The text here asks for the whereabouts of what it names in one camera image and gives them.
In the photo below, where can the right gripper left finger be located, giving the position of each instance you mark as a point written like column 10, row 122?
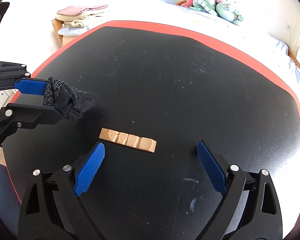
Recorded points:
column 51, row 206

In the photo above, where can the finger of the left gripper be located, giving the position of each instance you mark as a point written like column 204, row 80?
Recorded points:
column 31, row 86
column 29, row 116

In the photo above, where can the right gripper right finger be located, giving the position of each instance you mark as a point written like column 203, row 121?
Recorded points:
column 261, row 217

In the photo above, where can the black patterned cloth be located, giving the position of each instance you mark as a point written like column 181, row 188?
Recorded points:
column 69, row 102

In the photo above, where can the tan wooden strip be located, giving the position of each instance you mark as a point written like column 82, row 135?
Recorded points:
column 129, row 140

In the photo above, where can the blue office chair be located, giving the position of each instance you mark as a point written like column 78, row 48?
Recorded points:
column 9, row 202

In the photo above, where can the folded beige pink blankets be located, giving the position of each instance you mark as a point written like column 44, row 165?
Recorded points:
column 77, row 16

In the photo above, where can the black red-edged table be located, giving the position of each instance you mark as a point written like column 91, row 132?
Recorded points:
column 178, row 87

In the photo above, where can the striped green plush toy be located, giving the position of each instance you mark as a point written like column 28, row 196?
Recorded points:
column 208, row 6

